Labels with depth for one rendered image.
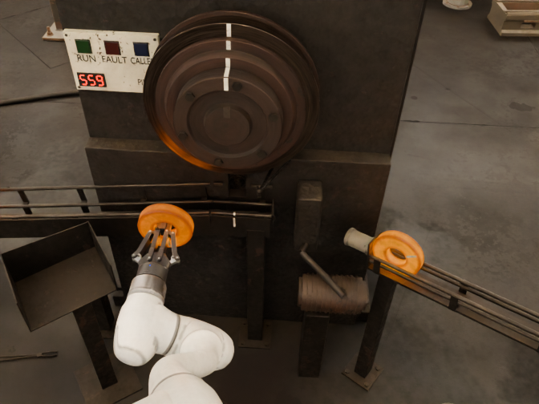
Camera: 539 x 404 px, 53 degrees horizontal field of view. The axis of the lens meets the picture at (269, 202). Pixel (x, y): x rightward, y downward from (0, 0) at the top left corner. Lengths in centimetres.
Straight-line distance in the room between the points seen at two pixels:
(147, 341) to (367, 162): 85
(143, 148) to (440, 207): 171
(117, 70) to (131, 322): 73
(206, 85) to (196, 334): 59
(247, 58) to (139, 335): 70
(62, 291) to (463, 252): 181
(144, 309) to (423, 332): 139
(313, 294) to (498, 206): 153
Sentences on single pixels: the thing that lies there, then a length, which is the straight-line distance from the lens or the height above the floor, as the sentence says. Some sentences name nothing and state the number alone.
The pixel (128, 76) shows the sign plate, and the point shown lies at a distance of 163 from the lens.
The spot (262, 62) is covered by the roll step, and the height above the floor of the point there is 126.
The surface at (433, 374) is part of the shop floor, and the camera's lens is 230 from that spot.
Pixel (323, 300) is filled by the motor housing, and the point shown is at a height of 50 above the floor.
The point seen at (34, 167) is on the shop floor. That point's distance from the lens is 323.
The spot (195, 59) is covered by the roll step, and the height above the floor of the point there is 126.
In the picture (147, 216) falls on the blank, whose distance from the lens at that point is 150.
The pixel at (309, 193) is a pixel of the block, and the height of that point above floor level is 80.
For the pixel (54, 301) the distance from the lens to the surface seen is 174.
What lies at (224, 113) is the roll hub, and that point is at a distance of 136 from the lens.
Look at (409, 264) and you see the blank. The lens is 166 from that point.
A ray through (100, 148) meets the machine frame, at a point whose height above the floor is 87.
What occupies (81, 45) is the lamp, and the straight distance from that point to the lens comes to 162.
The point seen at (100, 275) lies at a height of 61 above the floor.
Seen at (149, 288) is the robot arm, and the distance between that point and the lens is 135.
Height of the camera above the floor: 192
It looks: 43 degrees down
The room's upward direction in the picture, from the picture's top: 2 degrees clockwise
